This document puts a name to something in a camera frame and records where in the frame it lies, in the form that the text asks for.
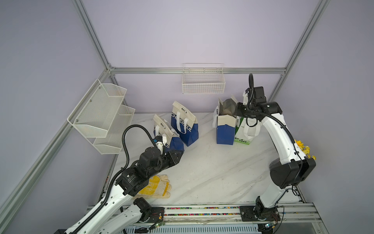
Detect sunflower bouquet in vase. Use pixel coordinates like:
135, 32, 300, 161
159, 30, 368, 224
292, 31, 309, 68
295, 140, 316, 160

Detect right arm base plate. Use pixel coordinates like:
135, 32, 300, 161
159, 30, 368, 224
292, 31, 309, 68
239, 206, 281, 222

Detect front aluminium rail beam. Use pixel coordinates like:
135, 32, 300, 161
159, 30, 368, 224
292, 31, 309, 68
76, 203, 329, 234

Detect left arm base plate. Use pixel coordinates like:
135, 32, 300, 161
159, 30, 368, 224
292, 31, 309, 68
137, 207, 165, 223

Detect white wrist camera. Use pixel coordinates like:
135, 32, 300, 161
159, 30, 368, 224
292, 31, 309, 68
154, 136, 167, 156
243, 91, 250, 105

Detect green white takeout bag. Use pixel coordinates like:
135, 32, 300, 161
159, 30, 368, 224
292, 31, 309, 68
234, 115, 261, 145

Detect white two-tier mesh shelf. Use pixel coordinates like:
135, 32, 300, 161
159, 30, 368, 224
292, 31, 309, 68
67, 80, 135, 155

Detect aluminium frame rails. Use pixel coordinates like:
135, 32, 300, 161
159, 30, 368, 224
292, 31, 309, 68
1, 1, 330, 233

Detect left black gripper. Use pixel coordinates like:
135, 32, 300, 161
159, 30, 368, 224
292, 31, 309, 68
147, 149, 183, 179

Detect white wire wall basket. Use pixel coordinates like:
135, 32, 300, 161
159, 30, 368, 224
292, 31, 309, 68
182, 63, 226, 95

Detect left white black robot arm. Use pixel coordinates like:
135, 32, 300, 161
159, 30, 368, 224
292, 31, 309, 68
56, 124, 184, 234

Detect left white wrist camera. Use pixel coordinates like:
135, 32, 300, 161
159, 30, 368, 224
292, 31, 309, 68
154, 136, 167, 156

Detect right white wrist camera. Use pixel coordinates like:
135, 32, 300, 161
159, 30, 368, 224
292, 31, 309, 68
243, 91, 250, 105

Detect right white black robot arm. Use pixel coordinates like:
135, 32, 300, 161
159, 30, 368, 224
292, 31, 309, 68
236, 74, 316, 221

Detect blue beige tote bag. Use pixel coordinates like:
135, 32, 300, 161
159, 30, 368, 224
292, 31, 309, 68
153, 114, 185, 152
212, 96, 238, 145
171, 101, 199, 146

